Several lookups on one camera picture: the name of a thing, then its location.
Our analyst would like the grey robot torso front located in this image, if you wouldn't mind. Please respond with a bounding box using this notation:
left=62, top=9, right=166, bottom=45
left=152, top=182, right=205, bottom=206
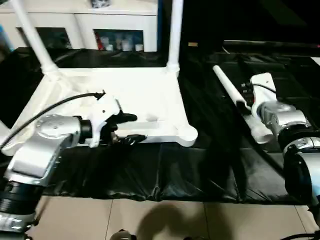
left=109, top=229, right=137, bottom=240

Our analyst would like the white plastic table top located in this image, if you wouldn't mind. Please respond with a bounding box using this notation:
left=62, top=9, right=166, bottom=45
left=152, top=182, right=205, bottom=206
left=0, top=66, right=199, bottom=157

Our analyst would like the white sideboard with glass doors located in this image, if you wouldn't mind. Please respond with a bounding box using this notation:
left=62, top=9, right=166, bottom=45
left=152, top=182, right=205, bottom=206
left=0, top=0, right=159, bottom=52

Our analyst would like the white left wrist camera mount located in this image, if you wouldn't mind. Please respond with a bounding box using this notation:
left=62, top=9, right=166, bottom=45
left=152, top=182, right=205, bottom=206
left=89, top=94, right=121, bottom=148

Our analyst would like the dark patterned ornament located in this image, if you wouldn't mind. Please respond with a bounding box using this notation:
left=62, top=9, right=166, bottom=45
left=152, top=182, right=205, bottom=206
left=91, top=0, right=111, bottom=9

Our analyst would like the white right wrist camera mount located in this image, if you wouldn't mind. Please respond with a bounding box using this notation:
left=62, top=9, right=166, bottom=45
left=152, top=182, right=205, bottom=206
left=249, top=72, right=278, bottom=122

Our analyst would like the grey curtain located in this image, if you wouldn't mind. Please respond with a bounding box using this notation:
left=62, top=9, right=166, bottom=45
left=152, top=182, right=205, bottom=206
left=0, top=23, right=15, bottom=61

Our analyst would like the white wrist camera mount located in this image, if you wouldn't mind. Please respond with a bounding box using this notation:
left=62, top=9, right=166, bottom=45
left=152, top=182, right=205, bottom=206
left=89, top=94, right=121, bottom=148
left=249, top=72, right=278, bottom=122

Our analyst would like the black glossy mat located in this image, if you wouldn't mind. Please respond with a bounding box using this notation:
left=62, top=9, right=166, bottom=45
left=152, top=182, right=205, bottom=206
left=0, top=46, right=320, bottom=205

